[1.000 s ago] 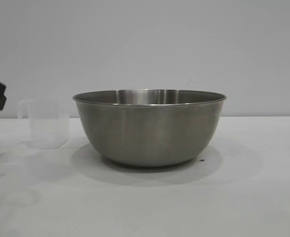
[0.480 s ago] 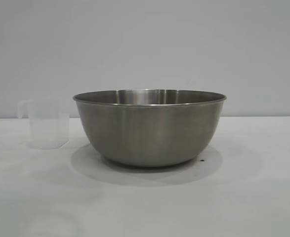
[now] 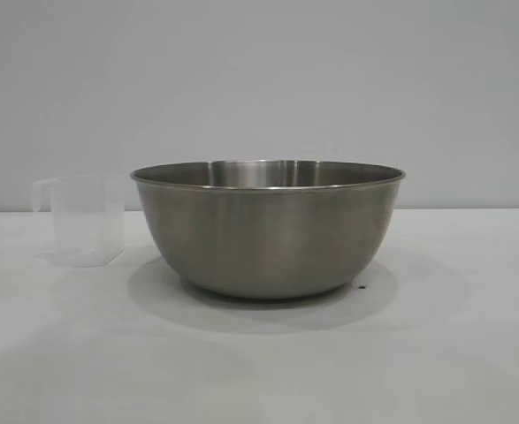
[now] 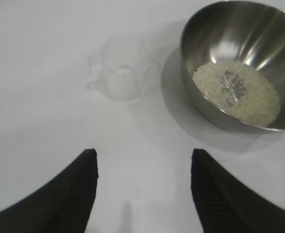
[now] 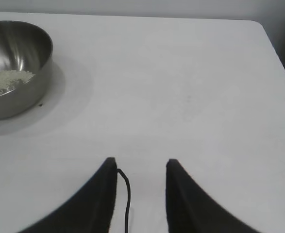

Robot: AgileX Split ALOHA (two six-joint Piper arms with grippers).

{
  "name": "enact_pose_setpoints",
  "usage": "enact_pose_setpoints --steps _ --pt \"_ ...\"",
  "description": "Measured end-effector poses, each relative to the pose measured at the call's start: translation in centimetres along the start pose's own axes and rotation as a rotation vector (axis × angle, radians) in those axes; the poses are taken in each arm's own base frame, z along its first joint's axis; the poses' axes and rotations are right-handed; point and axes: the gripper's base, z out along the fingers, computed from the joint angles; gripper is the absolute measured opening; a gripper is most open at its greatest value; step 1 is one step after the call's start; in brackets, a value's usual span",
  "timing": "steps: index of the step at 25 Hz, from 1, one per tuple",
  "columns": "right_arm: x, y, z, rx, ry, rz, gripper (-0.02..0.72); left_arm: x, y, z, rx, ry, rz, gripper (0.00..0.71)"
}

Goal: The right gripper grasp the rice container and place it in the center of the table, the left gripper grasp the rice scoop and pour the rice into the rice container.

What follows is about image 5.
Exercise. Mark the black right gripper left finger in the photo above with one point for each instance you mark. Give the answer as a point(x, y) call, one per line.
point(91, 208)

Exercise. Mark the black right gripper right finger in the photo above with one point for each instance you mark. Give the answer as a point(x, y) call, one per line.
point(188, 208)

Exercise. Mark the white uncooked rice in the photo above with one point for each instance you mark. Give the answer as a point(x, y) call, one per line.
point(1, 82)

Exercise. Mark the stainless steel mixing bowl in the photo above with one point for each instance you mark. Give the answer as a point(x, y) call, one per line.
point(35, 97)

